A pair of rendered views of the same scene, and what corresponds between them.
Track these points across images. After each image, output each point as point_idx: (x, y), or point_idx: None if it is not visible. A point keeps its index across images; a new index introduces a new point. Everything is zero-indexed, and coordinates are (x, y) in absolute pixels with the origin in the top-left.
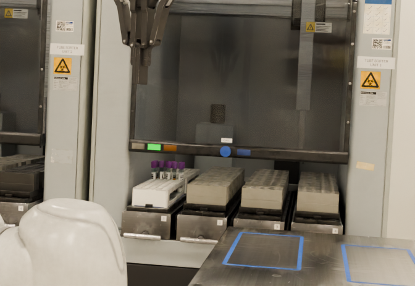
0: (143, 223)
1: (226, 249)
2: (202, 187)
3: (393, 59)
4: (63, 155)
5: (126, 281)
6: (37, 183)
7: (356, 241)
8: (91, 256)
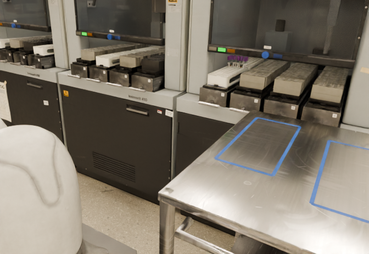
0: (211, 96)
1: (231, 137)
2: (249, 76)
3: None
4: (173, 51)
5: (65, 209)
6: (162, 66)
7: (342, 137)
8: (4, 198)
